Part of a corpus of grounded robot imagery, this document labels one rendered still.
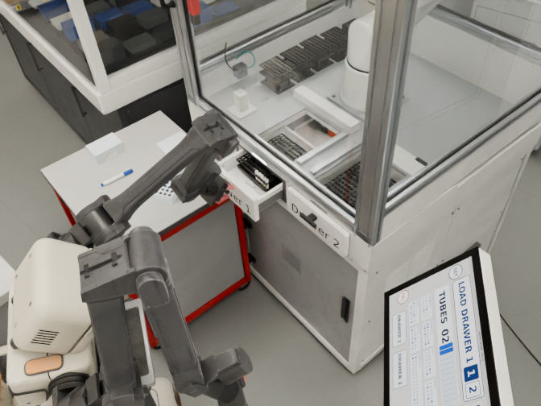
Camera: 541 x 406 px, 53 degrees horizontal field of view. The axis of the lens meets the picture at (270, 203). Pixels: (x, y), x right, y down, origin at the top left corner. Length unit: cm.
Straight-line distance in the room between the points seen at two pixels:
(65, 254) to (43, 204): 221
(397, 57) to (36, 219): 253
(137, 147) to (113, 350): 148
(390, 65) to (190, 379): 79
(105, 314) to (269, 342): 172
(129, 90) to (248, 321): 119
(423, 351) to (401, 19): 75
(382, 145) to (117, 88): 142
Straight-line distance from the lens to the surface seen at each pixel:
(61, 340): 120
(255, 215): 187
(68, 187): 230
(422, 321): 141
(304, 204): 181
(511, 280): 292
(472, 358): 127
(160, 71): 256
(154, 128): 245
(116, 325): 93
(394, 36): 123
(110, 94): 249
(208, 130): 130
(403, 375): 139
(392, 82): 127
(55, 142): 383
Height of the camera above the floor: 225
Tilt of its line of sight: 47 degrees down
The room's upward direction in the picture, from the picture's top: 4 degrees counter-clockwise
